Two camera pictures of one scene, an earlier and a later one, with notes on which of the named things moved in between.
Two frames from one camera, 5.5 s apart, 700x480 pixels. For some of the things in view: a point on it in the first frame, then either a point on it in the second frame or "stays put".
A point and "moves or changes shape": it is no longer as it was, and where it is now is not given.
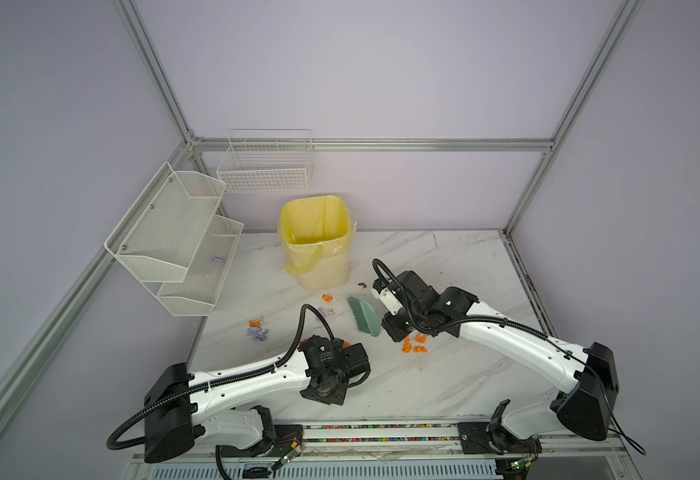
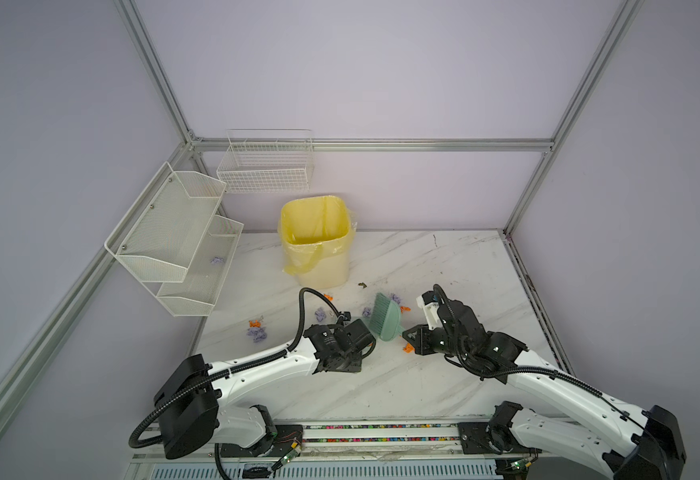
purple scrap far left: (257, 333) stays put
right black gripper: (391, 333) to (418, 340)
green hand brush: (365, 317) moves or changes shape
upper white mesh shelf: (159, 234) stays put
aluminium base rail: (407, 449) stays put
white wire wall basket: (274, 160) stays put
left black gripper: (337, 398) to (356, 364)
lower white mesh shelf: (196, 296) stays put
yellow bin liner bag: (312, 227) stays put
